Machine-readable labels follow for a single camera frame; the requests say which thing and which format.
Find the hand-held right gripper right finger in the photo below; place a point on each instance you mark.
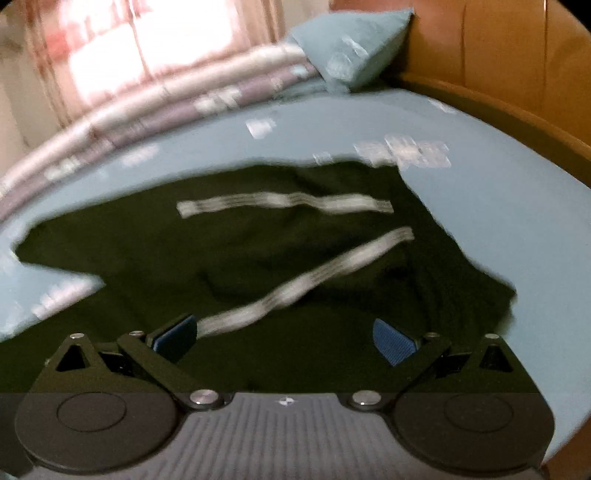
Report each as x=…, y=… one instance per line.
x=392, y=342

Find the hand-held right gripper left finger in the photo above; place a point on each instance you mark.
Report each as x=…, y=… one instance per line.
x=178, y=339

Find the pink purple floral quilt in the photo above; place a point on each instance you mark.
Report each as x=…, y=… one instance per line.
x=161, y=110

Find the teal printed pillow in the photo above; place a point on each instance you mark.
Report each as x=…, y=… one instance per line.
x=355, y=50

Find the pink floral curtain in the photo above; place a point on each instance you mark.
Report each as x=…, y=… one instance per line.
x=115, y=46

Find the wooden headboard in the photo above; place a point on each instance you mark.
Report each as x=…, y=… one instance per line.
x=508, y=46

